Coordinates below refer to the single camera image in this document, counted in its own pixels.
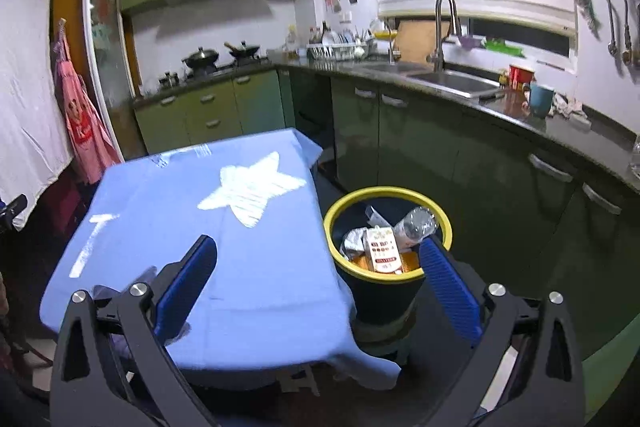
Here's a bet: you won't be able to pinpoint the blue tablecloth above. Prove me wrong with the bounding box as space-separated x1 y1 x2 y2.
39 129 400 390

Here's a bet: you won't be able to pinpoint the black frying pan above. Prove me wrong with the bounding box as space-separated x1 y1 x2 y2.
224 41 260 61

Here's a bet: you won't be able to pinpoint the yellow rimmed trash bin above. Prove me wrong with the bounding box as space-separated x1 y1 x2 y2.
323 186 454 325

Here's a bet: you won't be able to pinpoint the teal mug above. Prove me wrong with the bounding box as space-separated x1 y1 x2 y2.
525 81 554 118

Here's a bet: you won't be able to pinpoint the silver wrapper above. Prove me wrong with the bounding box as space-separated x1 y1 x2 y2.
340 228 368 261

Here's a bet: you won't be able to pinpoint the clear plastic cup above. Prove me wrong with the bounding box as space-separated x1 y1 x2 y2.
393 207 438 253

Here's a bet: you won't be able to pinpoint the white hanging cloth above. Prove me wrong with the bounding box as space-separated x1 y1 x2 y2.
0 0 73 229

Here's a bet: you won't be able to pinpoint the black wok with lid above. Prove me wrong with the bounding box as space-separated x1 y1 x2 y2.
182 46 219 69

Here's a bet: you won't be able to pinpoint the steel kitchen faucet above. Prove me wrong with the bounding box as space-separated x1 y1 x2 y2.
425 0 464 73

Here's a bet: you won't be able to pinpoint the red checkered apron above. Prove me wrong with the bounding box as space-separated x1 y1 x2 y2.
54 17 120 185

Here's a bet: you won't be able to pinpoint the wooden cutting board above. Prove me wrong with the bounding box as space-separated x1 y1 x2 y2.
395 20 438 64

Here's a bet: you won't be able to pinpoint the white dish rack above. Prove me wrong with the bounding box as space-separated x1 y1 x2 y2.
306 31 375 62

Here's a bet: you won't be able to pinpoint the steel sink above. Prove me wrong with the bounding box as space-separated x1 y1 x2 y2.
362 63 503 100

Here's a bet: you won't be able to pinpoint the green lower cabinets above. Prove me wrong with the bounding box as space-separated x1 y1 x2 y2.
131 66 640 408

